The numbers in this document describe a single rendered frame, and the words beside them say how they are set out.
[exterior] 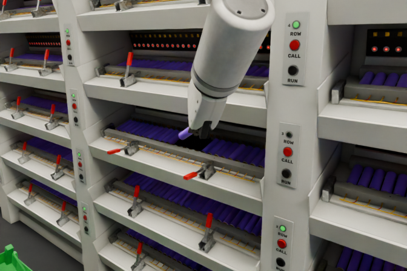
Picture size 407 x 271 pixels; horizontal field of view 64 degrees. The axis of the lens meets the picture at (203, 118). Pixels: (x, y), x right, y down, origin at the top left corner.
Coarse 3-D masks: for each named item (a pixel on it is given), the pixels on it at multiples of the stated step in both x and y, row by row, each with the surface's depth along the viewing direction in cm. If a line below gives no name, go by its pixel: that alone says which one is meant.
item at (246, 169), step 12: (108, 132) 102; (120, 132) 100; (144, 144) 93; (156, 144) 90; (168, 144) 88; (168, 156) 86; (180, 156) 85; (192, 156) 82; (204, 156) 80; (216, 156) 79; (228, 168) 76; (240, 168) 74; (252, 168) 73; (264, 168) 72
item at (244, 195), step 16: (128, 112) 113; (144, 112) 109; (160, 112) 104; (96, 128) 103; (112, 128) 106; (224, 128) 90; (240, 128) 87; (96, 144) 101; (112, 144) 99; (112, 160) 97; (128, 160) 91; (144, 160) 88; (160, 160) 86; (176, 160) 85; (160, 176) 85; (176, 176) 80; (224, 176) 76; (208, 192) 76; (224, 192) 72; (240, 192) 70; (256, 192) 69; (240, 208) 71; (256, 208) 68
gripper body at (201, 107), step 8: (192, 80) 60; (192, 88) 59; (192, 96) 59; (200, 96) 53; (208, 96) 53; (192, 104) 58; (200, 104) 53; (208, 104) 53; (216, 104) 53; (224, 104) 54; (192, 112) 58; (200, 112) 55; (208, 112) 55; (216, 112) 55; (192, 120) 58; (200, 120) 57; (208, 120) 57; (216, 120) 57; (192, 128) 59
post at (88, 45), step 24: (72, 24) 94; (96, 48) 99; (120, 48) 106; (72, 72) 99; (72, 120) 104; (96, 120) 103; (72, 144) 107; (96, 168) 106; (96, 216) 108; (96, 264) 113
